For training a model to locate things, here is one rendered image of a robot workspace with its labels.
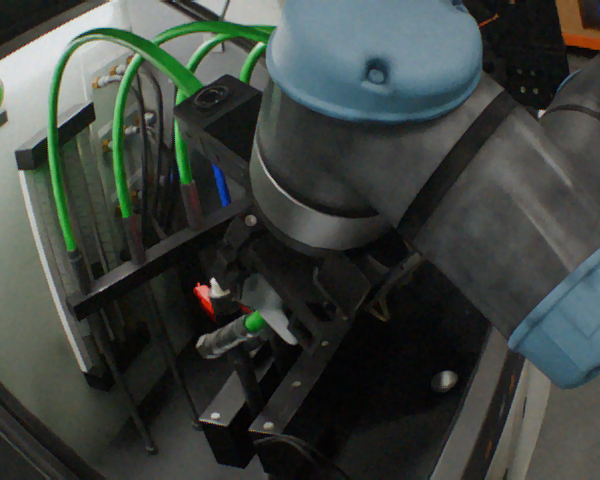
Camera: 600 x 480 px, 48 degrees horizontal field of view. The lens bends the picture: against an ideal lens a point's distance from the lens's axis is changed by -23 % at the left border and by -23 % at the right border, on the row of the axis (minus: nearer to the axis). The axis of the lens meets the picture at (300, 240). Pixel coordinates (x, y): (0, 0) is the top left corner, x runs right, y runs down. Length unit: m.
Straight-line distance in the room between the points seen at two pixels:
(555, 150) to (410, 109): 0.06
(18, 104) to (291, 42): 0.68
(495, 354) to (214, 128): 0.55
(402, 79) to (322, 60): 0.03
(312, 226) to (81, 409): 0.73
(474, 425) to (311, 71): 0.61
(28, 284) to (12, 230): 0.08
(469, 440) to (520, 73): 0.41
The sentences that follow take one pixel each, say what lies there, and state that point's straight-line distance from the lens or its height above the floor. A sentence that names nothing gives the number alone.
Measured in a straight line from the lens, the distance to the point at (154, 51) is 0.58.
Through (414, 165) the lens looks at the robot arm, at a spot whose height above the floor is 1.41.
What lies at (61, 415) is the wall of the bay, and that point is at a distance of 1.01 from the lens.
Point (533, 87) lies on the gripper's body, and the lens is 0.58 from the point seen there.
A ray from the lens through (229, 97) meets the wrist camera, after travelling 0.47.
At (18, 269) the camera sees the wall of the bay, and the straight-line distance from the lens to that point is 0.92.
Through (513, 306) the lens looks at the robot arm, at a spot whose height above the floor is 1.36.
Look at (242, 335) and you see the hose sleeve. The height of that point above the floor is 1.17.
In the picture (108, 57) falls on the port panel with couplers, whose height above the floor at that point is 1.33.
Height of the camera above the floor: 1.51
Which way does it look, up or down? 27 degrees down
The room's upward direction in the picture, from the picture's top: 11 degrees counter-clockwise
